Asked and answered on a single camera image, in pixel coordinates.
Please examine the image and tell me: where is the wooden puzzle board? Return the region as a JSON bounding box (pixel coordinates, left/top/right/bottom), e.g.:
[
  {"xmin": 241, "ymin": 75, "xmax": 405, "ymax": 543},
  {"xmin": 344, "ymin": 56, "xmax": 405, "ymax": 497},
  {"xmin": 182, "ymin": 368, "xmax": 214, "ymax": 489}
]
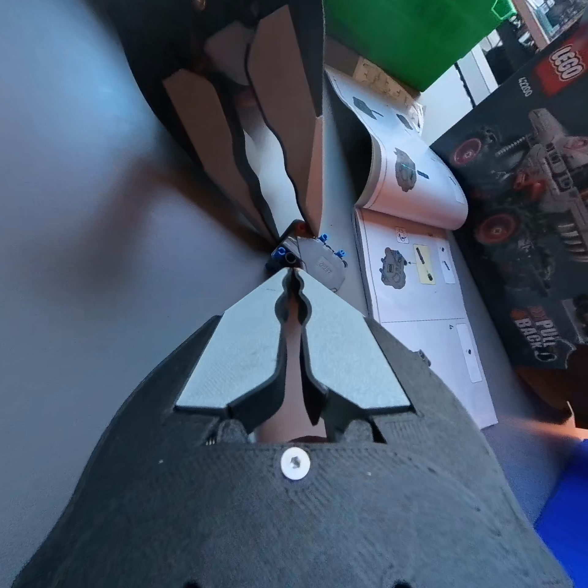
[{"xmin": 353, "ymin": 57, "xmax": 426, "ymax": 135}]

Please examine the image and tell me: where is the black lego set box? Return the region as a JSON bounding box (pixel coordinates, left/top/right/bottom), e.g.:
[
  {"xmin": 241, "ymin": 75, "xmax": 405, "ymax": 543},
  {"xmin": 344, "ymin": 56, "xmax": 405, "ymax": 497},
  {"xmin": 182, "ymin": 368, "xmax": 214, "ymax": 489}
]
[{"xmin": 429, "ymin": 21, "xmax": 588, "ymax": 374}]

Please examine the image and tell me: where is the green plastic bin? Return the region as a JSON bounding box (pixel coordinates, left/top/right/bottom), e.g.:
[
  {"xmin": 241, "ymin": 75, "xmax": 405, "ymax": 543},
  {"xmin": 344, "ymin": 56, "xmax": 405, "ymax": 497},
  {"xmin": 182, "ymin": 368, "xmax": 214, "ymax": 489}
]
[{"xmin": 322, "ymin": 0, "xmax": 518, "ymax": 93}]

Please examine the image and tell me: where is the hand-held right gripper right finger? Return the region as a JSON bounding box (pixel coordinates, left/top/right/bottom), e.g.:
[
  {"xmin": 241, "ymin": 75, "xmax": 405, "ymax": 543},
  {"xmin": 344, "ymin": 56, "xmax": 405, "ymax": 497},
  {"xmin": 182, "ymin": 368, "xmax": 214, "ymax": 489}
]
[{"xmin": 293, "ymin": 269, "xmax": 412, "ymax": 426}]

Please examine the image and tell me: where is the grey lego motor block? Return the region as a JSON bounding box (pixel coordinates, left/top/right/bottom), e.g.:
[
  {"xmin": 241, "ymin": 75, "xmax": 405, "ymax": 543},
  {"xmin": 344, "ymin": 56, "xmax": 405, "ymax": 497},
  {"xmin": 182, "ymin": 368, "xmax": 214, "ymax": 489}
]
[{"xmin": 266, "ymin": 220, "xmax": 349, "ymax": 293}]

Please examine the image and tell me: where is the lego instruction booklet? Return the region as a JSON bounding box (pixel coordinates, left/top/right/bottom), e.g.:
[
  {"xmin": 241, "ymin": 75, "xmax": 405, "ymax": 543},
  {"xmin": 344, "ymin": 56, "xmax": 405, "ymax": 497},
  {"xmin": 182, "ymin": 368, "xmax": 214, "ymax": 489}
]
[{"xmin": 324, "ymin": 64, "xmax": 500, "ymax": 431}]

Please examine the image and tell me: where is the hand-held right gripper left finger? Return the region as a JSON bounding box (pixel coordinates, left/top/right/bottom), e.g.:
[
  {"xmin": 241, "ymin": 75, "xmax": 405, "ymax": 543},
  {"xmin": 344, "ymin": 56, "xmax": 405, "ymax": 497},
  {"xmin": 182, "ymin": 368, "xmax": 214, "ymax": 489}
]
[{"xmin": 175, "ymin": 267, "xmax": 295, "ymax": 435}]

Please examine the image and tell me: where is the blue cloth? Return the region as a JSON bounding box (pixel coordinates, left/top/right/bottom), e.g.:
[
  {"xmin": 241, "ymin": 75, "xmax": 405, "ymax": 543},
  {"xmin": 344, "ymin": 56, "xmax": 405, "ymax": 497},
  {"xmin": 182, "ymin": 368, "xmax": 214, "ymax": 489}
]
[{"xmin": 534, "ymin": 436, "xmax": 588, "ymax": 588}]

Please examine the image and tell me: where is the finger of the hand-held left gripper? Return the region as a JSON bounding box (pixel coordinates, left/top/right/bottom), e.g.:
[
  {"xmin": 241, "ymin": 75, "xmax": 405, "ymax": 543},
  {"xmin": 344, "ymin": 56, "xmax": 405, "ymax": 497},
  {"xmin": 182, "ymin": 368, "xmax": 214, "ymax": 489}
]
[
  {"xmin": 246, "ymin": 6, "xmax": 326, "ymax": 236},
  {"xmin": 162, "ymin": 67, "xmax": 282, "ymax": 243}
]

